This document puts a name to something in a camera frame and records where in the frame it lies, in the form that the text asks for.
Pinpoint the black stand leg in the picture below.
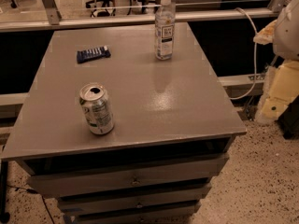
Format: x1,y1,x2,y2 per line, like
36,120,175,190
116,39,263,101
0,161,10,224

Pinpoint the clear plastic water bottle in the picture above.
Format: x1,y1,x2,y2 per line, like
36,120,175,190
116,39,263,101
155,0,175,60

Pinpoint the top grey drawer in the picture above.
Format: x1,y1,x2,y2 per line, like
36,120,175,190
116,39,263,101
28,153,229,197

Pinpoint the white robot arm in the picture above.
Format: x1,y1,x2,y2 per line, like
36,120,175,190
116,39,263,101
273,0,299,61

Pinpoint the black office chair centre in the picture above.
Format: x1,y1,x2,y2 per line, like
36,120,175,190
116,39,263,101
85,0,116,18

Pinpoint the black floor cable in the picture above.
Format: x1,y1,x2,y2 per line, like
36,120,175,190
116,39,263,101
6,184,56,224

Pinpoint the grey metal railing frame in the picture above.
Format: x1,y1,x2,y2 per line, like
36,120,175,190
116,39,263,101
0,0,291,33

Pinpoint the white cable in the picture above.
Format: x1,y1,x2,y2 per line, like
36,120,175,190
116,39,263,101
229,7,259,101

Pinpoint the silver green soda can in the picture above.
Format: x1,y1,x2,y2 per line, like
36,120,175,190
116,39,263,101
79,83,114,135

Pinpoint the blue snack bar wrapper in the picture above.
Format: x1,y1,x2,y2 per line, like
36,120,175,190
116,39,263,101
77,46,111,63

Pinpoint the middle grey drawer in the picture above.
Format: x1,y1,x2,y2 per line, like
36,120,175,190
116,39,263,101
58,182,211,216

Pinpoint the bottom grey drawer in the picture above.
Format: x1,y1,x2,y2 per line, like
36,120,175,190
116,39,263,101
75,201,200,224

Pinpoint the grey drawer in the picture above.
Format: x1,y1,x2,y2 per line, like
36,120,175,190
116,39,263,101
58,182,211,216
28,153,229,197
75,201,200,224

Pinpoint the grey drawer cabinet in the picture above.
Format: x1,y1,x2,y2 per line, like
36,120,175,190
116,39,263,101
0,22,248,224

